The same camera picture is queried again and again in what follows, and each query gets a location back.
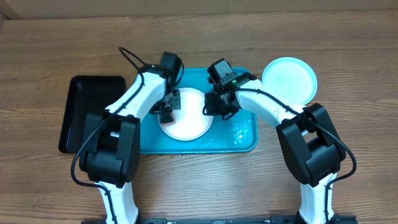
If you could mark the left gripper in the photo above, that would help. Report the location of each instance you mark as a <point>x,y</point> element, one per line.
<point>175,104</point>

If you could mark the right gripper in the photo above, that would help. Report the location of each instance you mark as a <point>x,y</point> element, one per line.
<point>213,111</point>

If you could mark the white plate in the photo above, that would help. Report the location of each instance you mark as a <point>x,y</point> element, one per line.
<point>189,121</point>

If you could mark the light blue plate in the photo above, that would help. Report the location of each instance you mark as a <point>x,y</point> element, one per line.
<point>291,79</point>

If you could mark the orange sponge with dark scourer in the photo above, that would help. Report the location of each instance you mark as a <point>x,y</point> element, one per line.
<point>166,118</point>

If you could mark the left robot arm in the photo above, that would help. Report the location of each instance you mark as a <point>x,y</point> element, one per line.
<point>109,154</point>

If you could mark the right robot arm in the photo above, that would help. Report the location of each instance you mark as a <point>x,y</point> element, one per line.
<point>311,147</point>

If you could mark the teal plastic tray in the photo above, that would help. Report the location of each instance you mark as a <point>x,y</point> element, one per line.
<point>237,134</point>

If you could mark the black plastic tray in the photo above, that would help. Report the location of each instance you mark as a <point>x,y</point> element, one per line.
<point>86,94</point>

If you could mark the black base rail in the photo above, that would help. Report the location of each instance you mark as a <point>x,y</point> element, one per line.
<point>275,219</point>

